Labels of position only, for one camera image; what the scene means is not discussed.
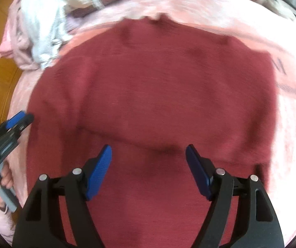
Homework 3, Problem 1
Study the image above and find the dark red knit sweater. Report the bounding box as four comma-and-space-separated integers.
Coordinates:
25, 19, 280, 247

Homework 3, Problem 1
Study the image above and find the pink printed blanket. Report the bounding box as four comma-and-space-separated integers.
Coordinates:
0, 0, 296, 247

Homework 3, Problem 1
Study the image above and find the person's left hand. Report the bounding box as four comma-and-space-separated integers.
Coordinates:
0, 163, 15, 212

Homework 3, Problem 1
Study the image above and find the white striped garment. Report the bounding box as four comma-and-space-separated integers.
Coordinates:
21, 0, 109, 69

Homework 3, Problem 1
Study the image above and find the light pink garment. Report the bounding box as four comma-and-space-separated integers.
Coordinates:
0, 0, 42, 70

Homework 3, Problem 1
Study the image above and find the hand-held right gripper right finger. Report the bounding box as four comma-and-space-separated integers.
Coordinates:
185, 144, 285, 248

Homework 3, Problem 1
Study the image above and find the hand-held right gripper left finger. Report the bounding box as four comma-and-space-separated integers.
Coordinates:
12, 145, 113, 248

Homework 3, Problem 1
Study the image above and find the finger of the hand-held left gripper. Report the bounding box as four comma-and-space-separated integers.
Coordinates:
0, 111, 35, 145

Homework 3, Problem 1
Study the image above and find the beige cloth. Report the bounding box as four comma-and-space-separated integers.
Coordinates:
251, 0, 296, 21

